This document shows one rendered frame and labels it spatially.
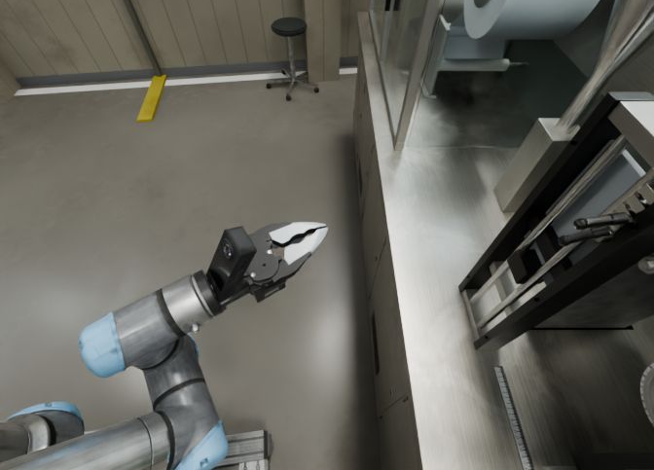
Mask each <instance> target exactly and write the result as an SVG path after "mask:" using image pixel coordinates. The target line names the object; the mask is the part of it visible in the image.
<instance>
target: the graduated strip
mask: <svg viewBox="0 0 654 470"><path fill-rule="evenodd" d="M493 370H494V373H495V376H496V380H497V383H498V387H499V390H500V393H501V397H502V400H503V404H504V407H505V411H506V414H507V416H508V420H509V423H510V427H511V430H512V433H513V437H514V440H515V444H516V447H517V450H518V454H519V457H520V461H521V463H522V467H523V470H534V466H533V463H532V460H531V457H530V454H529V450H528V447H527V442H526V438H525V435H524V432H523V429H522V426H521V423H520V420H519V417H518V414H517V410H516V407H515V404H514V401H513V398H512V394H511V391H510V388H509V385H508V381H507V378H506V376H505V373H504V370H503V366H493Z"/></svg>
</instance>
